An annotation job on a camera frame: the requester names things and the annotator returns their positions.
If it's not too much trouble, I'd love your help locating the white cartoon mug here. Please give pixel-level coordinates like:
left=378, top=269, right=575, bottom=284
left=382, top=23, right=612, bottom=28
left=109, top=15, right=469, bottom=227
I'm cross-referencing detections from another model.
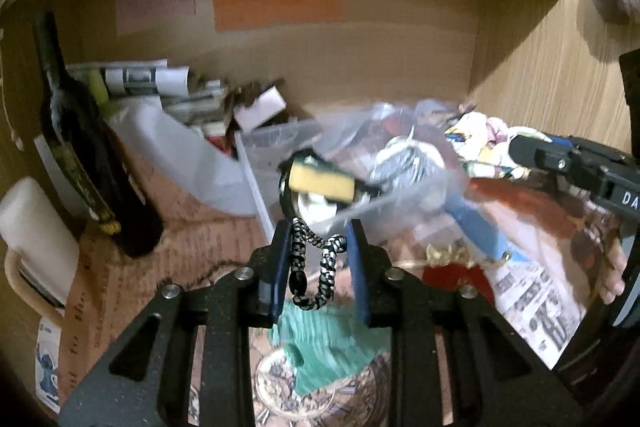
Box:
left=34, top=311, right=65, bottom=414

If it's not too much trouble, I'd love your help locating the green knitted cloth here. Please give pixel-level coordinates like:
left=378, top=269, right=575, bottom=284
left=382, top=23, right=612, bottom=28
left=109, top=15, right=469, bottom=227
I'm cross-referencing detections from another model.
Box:
left=270, top=299, right=392, bottom=397

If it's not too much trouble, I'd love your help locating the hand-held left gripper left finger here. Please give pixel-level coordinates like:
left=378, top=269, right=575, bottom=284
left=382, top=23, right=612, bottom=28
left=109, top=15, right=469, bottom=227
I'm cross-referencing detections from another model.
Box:
left=57, top=219, right=293, bottom=427

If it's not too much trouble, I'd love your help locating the brown printed paper sheet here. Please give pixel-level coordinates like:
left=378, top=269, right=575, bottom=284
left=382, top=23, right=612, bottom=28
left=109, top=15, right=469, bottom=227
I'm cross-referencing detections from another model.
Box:
left=56, top=147, right=273, bottom=410

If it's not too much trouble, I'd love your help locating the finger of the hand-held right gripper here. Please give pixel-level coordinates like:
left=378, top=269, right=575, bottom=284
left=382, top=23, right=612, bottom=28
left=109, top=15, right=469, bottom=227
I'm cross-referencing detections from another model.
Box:
left=508, top=134, right=568, bottom=182

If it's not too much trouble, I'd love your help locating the white translucent plastic bag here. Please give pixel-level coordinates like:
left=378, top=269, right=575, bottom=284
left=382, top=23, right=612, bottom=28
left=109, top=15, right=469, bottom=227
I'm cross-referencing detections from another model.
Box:
left=107, top=99, right=258, bottom=215

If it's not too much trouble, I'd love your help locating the clear plastic bag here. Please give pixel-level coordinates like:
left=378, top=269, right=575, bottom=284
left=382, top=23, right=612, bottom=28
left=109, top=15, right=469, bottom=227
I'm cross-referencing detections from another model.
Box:
left=295, top=101, right=471, bottom=240

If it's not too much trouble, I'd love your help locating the orange paper note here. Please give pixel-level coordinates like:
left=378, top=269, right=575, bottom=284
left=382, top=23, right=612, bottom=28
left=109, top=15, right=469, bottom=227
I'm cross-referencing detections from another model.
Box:
left=211, top=0, right=346, bottom=34

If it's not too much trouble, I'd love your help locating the dark wine bottle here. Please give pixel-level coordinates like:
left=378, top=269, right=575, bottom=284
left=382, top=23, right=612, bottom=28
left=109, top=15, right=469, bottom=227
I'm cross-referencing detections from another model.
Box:
left=33, top=11, right=165, bottom=259

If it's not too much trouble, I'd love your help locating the pink paper note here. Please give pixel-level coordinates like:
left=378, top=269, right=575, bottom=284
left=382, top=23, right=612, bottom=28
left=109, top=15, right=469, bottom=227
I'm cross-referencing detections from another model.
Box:
left=114, top=0, right=197, bottom=35

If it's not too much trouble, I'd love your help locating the small white cardboard box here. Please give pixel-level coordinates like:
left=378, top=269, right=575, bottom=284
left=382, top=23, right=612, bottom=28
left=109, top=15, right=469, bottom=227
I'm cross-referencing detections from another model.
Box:
left=233, top=86, right=287, bottom=132

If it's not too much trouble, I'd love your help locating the patterned round plate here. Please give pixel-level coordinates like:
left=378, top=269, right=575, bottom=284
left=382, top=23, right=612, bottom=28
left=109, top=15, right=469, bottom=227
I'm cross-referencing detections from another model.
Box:
left=254, top=349, right=353, bottom=419

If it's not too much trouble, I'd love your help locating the clear plastic storage box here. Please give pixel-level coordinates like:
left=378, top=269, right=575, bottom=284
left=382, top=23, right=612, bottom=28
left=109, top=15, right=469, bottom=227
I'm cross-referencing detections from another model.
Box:
left=234, top=117, right=451, bottom=248

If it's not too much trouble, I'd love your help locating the colourful cartoon plush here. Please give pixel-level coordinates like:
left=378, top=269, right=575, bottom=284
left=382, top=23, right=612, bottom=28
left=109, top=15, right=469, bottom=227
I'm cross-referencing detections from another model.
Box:
left=442, top=104, right=531, bottom=182

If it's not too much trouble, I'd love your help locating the black pouch with yellow sponge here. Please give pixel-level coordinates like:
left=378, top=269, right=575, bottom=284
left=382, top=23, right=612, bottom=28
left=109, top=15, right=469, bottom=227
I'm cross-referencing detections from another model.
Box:
left=276, top=149, right=373, bottom=228

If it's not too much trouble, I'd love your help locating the red cloth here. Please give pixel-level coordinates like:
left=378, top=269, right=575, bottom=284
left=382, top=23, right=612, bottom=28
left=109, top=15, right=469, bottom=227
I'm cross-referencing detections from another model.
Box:
left=421, top=261, right=498, bottom=305

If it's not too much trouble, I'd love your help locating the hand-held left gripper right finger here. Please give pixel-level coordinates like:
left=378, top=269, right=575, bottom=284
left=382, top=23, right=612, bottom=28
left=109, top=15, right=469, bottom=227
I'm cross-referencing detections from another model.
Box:
left=345, top=218, right=587, bottom=427

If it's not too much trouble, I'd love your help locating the black-white braided lanyard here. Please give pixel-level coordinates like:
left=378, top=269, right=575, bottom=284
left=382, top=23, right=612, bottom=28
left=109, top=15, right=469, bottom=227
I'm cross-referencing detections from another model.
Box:
left=287, top=216, right=347, bottom=311

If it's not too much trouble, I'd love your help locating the person's right hand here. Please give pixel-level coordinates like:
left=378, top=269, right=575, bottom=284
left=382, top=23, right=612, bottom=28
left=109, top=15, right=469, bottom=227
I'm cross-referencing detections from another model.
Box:
left=597, top=251, right=629, bottom=306

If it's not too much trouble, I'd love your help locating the pile of newspapers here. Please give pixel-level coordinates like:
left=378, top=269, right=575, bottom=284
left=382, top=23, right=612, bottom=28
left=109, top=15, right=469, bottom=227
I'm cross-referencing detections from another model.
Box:
left=67, top=59, right=226, bottom=128

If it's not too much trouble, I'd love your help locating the newspaper sheet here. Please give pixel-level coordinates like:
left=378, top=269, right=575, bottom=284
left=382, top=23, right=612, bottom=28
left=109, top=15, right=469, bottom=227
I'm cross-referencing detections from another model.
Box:
left=486, top=257, right=590, bottom=370

